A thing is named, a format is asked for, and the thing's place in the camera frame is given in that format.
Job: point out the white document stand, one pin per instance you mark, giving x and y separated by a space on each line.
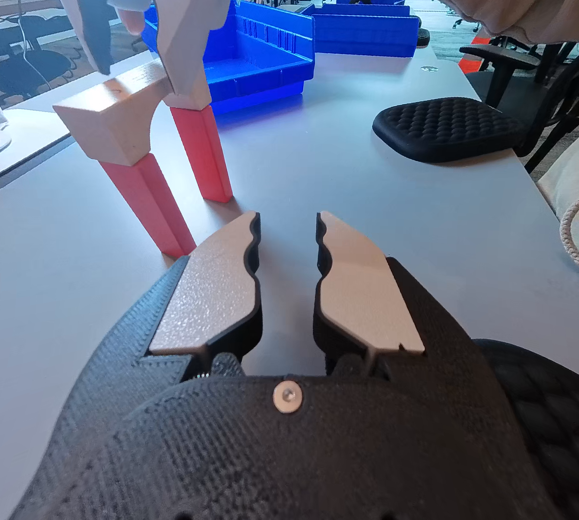
27 140

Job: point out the black wrist rest pad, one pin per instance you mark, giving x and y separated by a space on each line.
448 127
543 430

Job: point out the orange traffic cone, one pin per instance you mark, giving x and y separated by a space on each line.
475 52

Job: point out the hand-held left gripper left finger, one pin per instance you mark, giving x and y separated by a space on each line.
204 298

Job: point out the black office chair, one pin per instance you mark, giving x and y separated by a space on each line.
534 77
32 54

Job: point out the pale wooden arch block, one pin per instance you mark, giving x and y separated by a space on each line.
109 122

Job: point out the red wooden block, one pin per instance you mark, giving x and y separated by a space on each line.
149 203
206 154

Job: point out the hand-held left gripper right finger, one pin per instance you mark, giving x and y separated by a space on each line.
366 298

